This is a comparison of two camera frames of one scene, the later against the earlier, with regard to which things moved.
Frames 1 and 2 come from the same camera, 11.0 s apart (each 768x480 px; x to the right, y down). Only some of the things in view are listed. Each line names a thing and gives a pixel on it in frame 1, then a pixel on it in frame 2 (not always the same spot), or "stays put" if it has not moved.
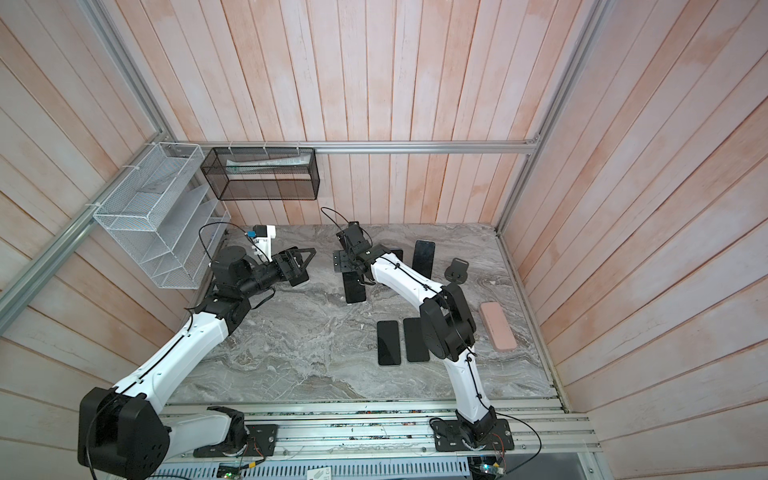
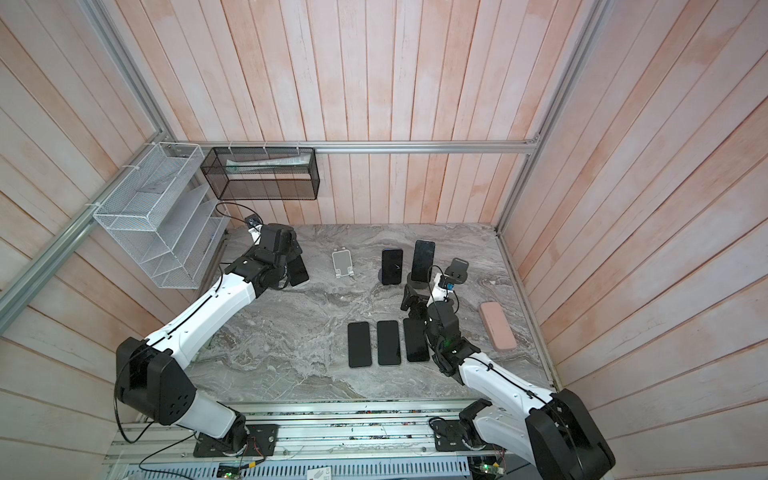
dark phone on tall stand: x=423 y=258 stays put
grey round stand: x=457 y=273 stays put
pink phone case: x=498 y=326 stays put
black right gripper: x=342 y=261 -> x=410 y=301
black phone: x=354 y=290 -> x=359 y=344
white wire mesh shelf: x=167 y=216 stays put
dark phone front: x=388 y=343 stays put
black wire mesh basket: x=262 y=173 stays put
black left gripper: x=293 y=270 -> x=295 y=249
